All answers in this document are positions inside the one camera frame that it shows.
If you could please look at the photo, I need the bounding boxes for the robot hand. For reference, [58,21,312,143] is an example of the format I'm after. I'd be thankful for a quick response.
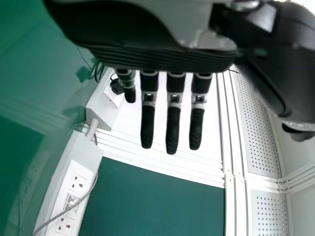
[43,0,315,155]

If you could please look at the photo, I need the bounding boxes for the black plug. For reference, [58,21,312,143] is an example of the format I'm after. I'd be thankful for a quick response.
[109,73,124,94]

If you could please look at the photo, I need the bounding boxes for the small white socket block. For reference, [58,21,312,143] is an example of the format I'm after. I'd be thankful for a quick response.
[102,82,124,109]

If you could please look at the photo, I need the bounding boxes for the white junction box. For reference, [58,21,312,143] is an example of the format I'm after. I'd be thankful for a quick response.
[84,93,114,132]

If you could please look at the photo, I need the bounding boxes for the tall perforated metal panel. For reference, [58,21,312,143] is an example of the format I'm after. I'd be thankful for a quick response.
[230,70,283,178]

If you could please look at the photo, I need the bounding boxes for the white socket strip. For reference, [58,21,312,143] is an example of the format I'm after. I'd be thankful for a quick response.
[31,132,104,236]

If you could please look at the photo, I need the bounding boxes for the short perforated metal panel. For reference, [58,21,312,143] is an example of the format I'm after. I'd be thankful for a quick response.
[250,188,290,236]

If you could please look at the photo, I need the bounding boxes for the thin black cable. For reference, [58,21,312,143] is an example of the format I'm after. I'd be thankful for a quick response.
[94,61,104,83]

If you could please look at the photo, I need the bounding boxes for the grey corrugated hose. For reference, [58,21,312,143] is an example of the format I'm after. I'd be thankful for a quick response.
[85,118,99,140]

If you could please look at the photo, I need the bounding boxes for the thin grey cable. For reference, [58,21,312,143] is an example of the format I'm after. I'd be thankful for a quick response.
[31,169,99,236]

